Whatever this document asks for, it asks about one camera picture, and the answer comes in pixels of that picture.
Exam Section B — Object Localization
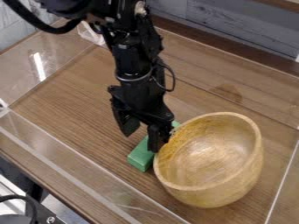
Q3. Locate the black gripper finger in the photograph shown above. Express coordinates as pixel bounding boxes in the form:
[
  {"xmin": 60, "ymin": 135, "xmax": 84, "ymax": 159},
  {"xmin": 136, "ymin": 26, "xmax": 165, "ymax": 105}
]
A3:
[
  {"xmin": 110, "ymin": 99, "xmax": 140, "ymax": 137},
  {"xmin": 147, "ymin": 124, "xmax": 173, "ymax": 153}
]

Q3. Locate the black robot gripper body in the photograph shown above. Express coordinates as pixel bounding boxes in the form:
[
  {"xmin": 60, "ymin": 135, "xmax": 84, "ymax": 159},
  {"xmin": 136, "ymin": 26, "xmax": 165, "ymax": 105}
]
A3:
[{"xmin": 106, "ymin": 69, "xmax": 173, "ymax": 126}]

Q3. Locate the green rectangular block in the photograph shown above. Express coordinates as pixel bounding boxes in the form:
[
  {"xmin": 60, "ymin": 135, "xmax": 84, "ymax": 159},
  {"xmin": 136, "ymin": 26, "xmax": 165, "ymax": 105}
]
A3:
[{"xmin": 125, "ymin": 120, "xmax": 181, "ymax": 172}]

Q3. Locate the light brown wooden bowl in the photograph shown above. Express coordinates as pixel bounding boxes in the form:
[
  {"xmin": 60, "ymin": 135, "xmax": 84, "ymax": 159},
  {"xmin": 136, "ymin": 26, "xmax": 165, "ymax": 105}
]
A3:
[{"xmin": 153, "ymin": 112, "xmax": 264, "ymax": 208}]

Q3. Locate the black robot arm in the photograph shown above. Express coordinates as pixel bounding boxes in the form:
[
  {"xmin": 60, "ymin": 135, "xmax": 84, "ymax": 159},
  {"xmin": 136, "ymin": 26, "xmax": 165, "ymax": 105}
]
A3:
[{"xmin": 2, "ymin": 0, "xmax": 173, "ymax": 152}]

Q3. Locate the clear acrylic tray wall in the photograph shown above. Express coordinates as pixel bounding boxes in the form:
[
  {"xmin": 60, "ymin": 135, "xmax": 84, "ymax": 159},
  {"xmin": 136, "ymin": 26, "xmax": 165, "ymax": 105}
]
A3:
[{"xmin": 0, "ymin": 19, "xmax": 299, "ymax": 224}]

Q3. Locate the clear acrylic corner bracket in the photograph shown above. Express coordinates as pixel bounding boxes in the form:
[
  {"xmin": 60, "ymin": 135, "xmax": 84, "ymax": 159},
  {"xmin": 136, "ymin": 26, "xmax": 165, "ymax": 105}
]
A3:
[{"xmin": 77, "ymin": 21, "xmax": 105, "ymax": 46}]

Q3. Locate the grey metal table frame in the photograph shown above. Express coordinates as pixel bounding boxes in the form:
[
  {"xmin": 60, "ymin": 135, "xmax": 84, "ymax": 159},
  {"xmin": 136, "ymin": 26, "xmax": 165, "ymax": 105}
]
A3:
[{"xmin": 0, "ymin": 173, "xmax": 88, "ymax": 224}]

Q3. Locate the black cable bottom left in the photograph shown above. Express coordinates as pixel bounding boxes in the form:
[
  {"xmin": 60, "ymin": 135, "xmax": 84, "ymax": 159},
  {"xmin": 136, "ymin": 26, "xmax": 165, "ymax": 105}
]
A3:
[{"xmin": 0, "ymin": 194, "xmax": 40, "ymax": 224}]

